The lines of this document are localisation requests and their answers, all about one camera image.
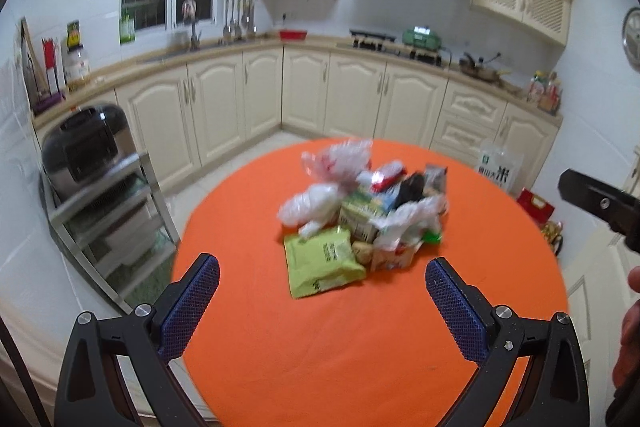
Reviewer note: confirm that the green bottle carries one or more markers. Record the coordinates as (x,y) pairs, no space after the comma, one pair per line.
(127,29)

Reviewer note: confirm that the red snack packet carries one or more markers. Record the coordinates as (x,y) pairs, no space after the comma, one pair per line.
(385,177)

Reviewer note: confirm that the black rice cooker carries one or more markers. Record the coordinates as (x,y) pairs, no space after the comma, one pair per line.
(85,147)

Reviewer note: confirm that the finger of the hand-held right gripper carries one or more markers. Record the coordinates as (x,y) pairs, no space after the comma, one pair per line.
(595,199)

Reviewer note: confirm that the red white carton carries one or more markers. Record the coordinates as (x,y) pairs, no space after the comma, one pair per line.
(51,64)

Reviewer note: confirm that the gas stove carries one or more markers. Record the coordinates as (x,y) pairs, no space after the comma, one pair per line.
(372,38)

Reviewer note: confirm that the green yellow packet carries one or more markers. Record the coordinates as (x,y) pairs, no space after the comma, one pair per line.
(74,34)

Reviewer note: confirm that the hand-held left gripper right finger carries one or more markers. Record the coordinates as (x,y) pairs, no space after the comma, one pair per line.
(452,307)

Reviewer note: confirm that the person's right hand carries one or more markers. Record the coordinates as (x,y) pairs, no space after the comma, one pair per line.
(631,342)

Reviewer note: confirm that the wooden cutting board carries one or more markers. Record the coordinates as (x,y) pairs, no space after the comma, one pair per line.
(32,62)

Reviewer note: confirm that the clear crumpled plastic wrap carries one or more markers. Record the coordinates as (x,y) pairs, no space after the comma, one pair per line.
(410,219)

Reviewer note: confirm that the clear plastic bag red print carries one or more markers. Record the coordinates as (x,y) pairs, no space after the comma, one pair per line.
(340,159)

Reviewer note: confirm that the grey packet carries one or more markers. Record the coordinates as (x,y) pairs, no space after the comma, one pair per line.
(436,179)

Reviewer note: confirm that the red box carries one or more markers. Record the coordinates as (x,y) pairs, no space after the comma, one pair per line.
(536,207)

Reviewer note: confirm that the beige paper box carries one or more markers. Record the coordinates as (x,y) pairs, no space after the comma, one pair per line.
(390,258)

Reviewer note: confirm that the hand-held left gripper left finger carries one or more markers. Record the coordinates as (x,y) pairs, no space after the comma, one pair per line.
(192,307)

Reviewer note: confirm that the metal faucet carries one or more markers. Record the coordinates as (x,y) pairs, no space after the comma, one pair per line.
(195,37)

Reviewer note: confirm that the black packet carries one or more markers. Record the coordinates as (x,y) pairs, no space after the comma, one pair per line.
(410,189)

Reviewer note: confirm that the white crumpled plastic bag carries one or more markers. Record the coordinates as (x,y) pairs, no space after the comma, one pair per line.
(312,202)

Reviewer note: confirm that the cream base cabinets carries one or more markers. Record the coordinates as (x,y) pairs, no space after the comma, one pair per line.
(305,92)

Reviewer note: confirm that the white rice bag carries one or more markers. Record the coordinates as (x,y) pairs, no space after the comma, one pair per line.
(497,169)

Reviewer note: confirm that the milk carton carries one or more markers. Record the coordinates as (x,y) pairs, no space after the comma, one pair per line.
(357,219)

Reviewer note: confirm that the clear plastic jar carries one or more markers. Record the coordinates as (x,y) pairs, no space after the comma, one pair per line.
(76,68)

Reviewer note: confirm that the gold foil packets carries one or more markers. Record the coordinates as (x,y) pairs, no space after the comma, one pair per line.
(554,237)

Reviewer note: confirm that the white door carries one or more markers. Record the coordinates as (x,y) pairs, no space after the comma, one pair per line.
(600,287)

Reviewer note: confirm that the metal shelf rack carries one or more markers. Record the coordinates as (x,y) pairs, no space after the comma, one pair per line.
(105,227)

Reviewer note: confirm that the red basin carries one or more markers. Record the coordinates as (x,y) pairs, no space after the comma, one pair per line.
(293,35)

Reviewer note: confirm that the green snack packet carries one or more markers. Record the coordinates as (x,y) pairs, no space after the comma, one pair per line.
(320,262)

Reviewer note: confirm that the green electric pot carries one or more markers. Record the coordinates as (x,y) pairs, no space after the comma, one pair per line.
(422,38)

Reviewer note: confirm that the purple holder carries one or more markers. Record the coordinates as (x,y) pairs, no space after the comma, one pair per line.
(47,103)

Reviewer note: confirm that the condiment bottles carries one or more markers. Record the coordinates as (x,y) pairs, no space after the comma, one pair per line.
(545,93)

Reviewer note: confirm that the wok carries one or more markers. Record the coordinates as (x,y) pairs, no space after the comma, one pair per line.
(477,68)

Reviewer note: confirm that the hanging utensil rack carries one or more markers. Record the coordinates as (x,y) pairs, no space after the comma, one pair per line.
(240,14)

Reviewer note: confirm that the round silver wall clock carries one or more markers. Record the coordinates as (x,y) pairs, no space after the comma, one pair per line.
(633,38)

